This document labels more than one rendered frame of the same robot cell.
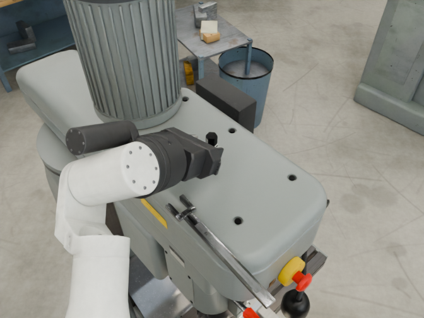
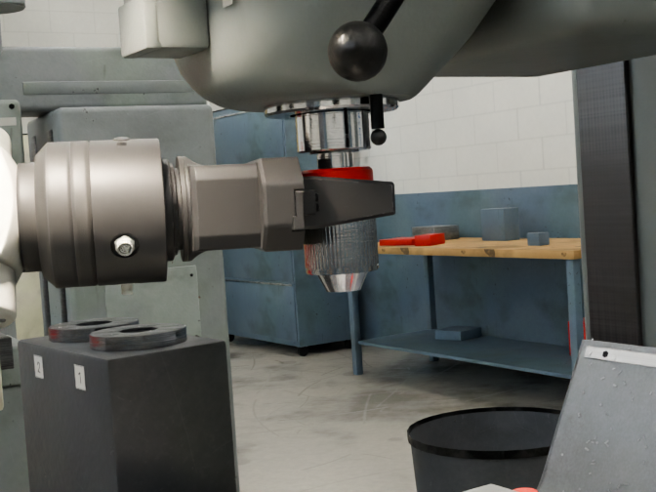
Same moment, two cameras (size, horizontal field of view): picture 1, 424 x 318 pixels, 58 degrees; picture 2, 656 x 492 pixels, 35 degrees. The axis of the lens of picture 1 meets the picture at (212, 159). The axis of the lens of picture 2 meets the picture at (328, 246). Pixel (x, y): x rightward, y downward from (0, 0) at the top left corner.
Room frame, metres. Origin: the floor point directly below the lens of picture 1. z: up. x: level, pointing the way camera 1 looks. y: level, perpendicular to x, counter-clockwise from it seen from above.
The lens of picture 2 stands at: (0.63, -0.65, 1.25)
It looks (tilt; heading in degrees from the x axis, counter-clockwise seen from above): 3 degrees down; 101
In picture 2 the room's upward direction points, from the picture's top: 4 degrees counter-clockwise
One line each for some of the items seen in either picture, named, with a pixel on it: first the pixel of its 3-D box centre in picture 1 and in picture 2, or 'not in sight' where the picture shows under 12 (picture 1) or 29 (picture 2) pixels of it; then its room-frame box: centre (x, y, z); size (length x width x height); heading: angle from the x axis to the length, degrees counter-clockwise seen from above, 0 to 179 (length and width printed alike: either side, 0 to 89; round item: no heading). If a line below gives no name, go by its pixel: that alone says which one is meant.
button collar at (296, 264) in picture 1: (291, 271); not in sight; (0.34, -0.15, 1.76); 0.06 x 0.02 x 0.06; 132
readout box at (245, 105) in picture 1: (225, 115); not in sight; (0.96, -0.05, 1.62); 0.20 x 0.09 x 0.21; 42
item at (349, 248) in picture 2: not in sight; (339, 227); (0.51, 0.00, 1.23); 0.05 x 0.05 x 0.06
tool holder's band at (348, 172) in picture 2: not in sight; (336, 176); (0.51, 0.00, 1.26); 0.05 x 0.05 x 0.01
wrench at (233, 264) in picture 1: (217, 247); not in sight; (0.32, -0.01, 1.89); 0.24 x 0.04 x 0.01; 39
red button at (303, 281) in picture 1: (301, 279); not in sight; (0.32, -0.17, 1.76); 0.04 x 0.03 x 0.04; 132
